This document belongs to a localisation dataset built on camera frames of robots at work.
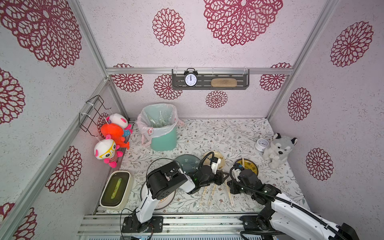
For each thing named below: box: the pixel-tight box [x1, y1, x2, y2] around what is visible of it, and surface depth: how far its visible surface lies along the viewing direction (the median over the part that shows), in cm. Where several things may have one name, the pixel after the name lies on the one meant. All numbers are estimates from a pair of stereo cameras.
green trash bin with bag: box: [136, 103, 185, 152], surface depth 92 cm
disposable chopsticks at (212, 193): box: [208, 184, 217, 205], surface depth 85 cm
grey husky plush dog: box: [263, 132, 298, 169], surface depth 85 cm
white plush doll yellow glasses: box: [94, 134, 123, 168], surface depth 83 cm
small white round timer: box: [255, 138, 269, 152], surface depth 103 cm
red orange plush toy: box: [100, 123, 130, 150], surface depth 90 cm
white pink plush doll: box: [106, 113, 133, 137], surface depth 96 cm
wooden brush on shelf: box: [210, 78, 238, 88], surface depth 93 cm
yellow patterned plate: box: [234, 158, 259, 177], surface depth 97 cm
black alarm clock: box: [183, 67, 199, 88], surface depth 92 cm
